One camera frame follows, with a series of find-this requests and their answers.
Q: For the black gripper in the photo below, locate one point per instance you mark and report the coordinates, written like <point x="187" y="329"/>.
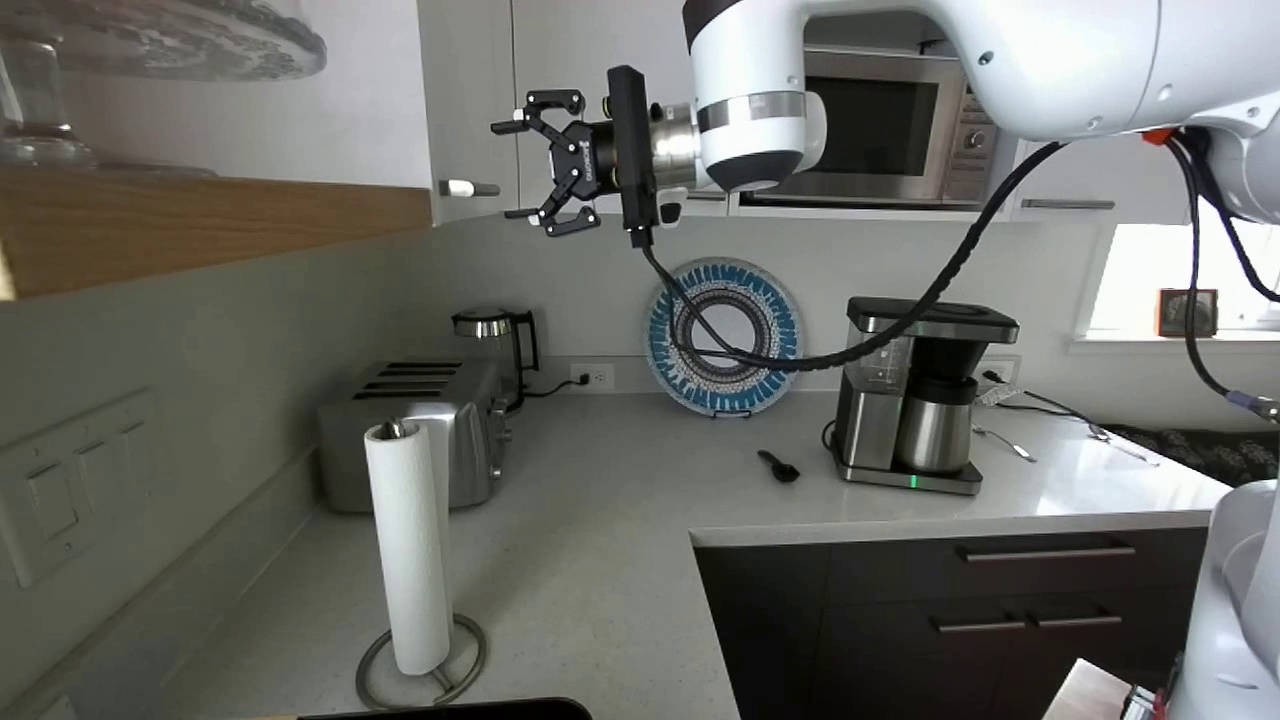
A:
<point x="632" y="148"/>

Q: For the white cabinet door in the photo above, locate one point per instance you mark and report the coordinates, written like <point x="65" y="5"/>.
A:
<point x="466" y="48"/>
<point x="576" y="45"/>

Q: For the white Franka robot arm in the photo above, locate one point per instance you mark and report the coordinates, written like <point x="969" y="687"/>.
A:
<point x="1046" y="70"/>

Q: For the dark lower cabinet drawers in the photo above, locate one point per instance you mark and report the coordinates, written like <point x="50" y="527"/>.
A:
<point x="947" y="630"/>

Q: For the glass electric kettle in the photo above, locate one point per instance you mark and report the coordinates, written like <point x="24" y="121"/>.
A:
<point x="510" y="341"/>

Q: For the blue white decorative plate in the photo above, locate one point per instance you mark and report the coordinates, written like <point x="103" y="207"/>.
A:
<point x="721" y="303"/>

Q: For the white paper towel roll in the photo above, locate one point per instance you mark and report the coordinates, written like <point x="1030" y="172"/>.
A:
<point x="410" y="505"/>

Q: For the stainless microwave oven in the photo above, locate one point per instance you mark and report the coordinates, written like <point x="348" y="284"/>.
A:
<point x="902" y="130"/>

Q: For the small black scoop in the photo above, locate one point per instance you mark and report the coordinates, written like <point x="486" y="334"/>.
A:
<point x="787" y="475"/>

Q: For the silver black coffee maker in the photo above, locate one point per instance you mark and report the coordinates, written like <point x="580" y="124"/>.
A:
<point x="905" y="410"/>

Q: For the wooden shelf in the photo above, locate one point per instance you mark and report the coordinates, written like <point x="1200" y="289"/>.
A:
<point x="65" y="231"/>

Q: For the glass cake stand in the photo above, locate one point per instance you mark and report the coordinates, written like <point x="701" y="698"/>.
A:
<point x="132" y="36"/>

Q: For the metal paper towel holder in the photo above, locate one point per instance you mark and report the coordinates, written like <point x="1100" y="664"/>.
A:
<point x="389" y="691"/>

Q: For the white wall power outlet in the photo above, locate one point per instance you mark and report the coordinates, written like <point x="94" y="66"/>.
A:
<point x="595" y="373"/>

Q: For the white wall switch panel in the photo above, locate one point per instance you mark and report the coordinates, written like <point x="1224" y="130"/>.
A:
<point x="76" y="482"/>

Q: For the dark wall outlet plate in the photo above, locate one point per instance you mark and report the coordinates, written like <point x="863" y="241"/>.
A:
<point x="1186" y="315"/>

